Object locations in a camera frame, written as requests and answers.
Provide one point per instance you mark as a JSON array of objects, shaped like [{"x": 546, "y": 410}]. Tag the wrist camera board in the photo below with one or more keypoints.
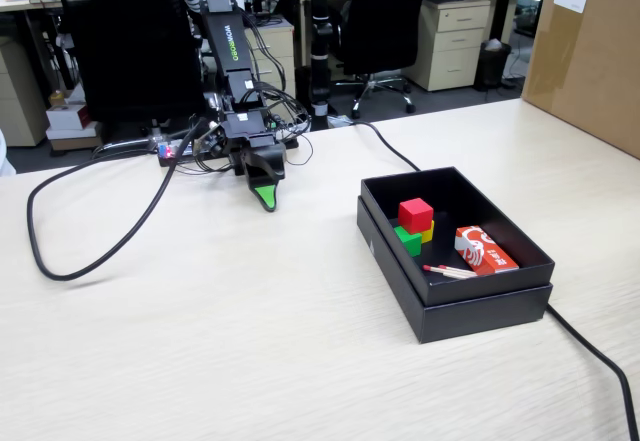
[{"x": 209, "y": 141}]

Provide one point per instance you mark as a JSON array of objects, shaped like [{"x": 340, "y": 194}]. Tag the black trash bin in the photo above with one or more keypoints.
[{"x": 492, "y": 66}]

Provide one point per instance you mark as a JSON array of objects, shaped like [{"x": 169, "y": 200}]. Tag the red tipped match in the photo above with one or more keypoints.
[
  {"x": 450, "y": 273},
  {"x": 457, "y": 269}
]

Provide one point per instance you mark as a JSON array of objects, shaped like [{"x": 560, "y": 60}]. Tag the black box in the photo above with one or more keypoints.
[{"x": 450, "y": 191}]

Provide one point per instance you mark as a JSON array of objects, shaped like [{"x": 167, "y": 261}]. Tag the black swivel office chair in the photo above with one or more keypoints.
[{"x": 385, "y": 16}]

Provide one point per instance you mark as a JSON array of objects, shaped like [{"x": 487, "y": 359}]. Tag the controller board with red light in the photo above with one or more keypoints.
[{"x": 166, "y": 150}]

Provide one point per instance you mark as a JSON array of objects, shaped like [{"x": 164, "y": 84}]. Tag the large black office chair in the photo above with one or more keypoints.
[{"x": 130, "y": 36}]

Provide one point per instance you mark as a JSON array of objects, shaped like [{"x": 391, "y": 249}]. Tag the beige cabinet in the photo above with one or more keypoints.
[{"x": 20, "y": 96}]

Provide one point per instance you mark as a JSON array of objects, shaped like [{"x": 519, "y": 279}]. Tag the white rounded object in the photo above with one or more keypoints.
[{"x": 6, "y": 153}]

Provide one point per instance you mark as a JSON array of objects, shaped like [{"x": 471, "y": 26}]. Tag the orange matchbox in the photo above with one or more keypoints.
[{"x": 487, "y": 253}]

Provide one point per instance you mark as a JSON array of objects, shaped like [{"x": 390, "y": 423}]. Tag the red cube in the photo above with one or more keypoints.
[{"x": 415, "y": 216}]

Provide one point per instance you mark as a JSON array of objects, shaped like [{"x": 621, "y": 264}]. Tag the black pole with white bands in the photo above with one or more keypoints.
[{"x": 320, "y": 36}]

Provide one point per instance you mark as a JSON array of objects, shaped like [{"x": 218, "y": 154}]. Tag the large cardboard box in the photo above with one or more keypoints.
[{"x": 585, "y": 56}]

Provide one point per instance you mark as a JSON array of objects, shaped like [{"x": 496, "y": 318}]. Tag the black WOWROBO robot arm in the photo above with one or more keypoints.
[{"x": 227, "y": 36}]

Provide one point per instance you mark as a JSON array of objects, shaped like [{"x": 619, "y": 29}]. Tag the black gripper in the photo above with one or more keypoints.
[{"x": 247, "y": 130}]

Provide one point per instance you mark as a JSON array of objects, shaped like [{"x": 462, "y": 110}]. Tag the yellow cube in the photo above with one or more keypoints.
[{"x": 428, "y": 233}]

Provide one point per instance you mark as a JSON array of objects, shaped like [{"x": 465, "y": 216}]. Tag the green cube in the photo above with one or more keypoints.
[{"x": 409, "y": 243}]

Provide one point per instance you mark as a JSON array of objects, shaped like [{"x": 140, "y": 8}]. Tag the black box lid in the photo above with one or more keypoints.
[{"x": 475, "y": 318}]

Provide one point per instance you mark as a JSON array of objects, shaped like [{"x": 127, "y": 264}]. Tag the white box with red side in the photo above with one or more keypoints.
[{"x": 67, "y": 117}]

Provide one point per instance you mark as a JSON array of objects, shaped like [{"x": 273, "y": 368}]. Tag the thin black stand pole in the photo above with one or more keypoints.
[{"x": 295, "y": 36}]

